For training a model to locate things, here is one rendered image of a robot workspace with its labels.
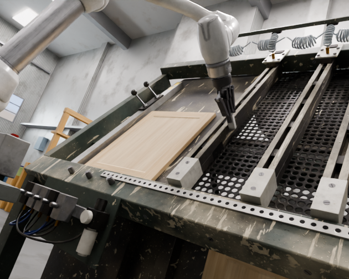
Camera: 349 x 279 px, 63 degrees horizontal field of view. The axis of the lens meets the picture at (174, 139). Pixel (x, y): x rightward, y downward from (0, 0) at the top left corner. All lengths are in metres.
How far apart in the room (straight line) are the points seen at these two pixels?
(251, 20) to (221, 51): 5.07
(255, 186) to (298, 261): 0.23
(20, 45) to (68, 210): 0.62
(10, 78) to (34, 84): 11.19
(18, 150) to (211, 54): 0.98
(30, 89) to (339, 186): 11.88
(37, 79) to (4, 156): 11.02
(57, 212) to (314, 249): 0.80
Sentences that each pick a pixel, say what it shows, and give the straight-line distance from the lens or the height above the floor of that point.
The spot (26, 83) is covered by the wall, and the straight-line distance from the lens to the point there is 12.25.
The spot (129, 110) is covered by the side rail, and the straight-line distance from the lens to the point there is 1.94.
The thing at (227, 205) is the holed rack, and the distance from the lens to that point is 0.84.
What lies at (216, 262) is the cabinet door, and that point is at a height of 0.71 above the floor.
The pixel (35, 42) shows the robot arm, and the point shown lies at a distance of 1.22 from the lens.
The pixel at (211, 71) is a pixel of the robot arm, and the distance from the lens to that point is 1.07.
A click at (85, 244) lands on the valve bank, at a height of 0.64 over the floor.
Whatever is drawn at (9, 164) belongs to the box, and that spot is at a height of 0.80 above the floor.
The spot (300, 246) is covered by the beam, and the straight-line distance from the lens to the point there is 0.74.
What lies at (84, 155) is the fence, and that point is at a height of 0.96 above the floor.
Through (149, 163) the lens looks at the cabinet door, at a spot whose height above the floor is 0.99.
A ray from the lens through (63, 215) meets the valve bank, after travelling 1.11.
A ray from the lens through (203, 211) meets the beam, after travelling 0.85.
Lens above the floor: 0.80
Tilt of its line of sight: 15 degrees up
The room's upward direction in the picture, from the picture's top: 18 degrees clockwise
